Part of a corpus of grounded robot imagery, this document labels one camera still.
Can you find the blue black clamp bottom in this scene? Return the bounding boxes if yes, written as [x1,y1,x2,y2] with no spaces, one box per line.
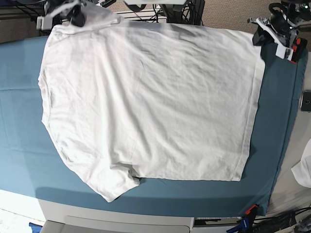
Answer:
[226,215,256,233]

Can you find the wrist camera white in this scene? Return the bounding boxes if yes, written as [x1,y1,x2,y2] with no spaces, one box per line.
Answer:
[36,16,53,30]
[276,44,294,61]

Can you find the white T-shirt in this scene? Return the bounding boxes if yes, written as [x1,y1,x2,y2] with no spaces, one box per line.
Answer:
[38,5,265,202]

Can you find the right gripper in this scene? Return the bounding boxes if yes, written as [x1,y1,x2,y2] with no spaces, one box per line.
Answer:
[47,0,87,27]

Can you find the grey plastic bin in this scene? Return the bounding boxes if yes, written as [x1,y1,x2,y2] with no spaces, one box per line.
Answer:
[41,216,190,233]

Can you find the silver phone device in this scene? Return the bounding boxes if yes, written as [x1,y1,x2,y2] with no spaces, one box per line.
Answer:
[300,90,311,113]

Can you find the orange black clamp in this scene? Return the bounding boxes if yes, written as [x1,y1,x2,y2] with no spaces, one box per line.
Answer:
[290,38,308,64]
[245,204,259,216]

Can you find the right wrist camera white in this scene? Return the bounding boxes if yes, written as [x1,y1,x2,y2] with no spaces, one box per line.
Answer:
[36,16,53,30]

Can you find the teal table cloth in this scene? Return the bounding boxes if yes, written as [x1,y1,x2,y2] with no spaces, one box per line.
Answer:
[0,36,308,217]

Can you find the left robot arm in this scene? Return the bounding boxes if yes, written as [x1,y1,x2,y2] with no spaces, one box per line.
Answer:
[257,0,311,51]

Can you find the white cloth at right edge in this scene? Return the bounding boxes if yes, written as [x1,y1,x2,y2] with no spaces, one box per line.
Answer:
[291,140,311,188]

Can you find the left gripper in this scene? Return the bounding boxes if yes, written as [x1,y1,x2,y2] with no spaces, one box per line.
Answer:
[247,3,297,47]

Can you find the orange black clamp bottom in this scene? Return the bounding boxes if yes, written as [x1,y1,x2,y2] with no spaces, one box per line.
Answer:
[245,204,259,216]

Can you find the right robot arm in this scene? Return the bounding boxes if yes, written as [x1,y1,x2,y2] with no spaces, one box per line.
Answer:
[37,0,86,30]

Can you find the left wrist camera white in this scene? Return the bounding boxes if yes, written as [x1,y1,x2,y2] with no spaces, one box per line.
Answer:
[276,44,294,61]

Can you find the orange black clamp top right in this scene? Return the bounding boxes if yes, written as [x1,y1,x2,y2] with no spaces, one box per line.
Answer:
[290,38,308,64]

